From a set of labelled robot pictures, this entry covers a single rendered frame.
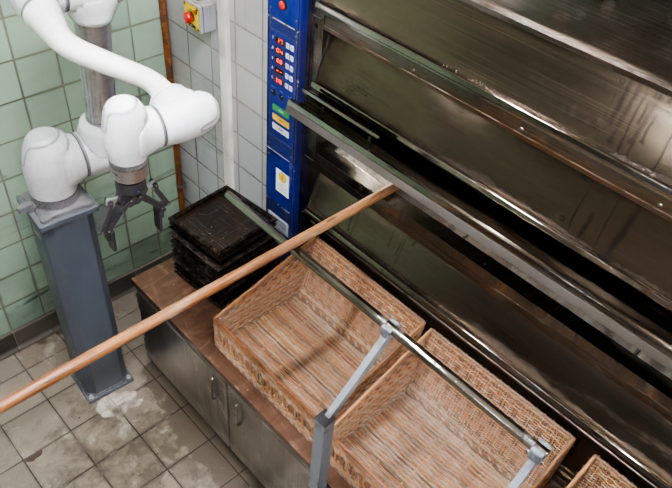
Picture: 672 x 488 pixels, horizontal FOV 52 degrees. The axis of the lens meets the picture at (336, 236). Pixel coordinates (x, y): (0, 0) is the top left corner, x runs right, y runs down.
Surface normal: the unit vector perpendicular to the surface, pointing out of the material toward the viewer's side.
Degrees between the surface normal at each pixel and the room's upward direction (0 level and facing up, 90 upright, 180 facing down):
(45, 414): 0
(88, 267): 90
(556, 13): 90
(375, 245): 70
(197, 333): 0
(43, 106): 90
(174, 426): 0
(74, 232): 90
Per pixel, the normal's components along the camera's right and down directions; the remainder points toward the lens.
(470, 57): -0.66, 0.15
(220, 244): 0.07, -0.74
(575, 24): -0.73, 0.42
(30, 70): 0.69, 0.53
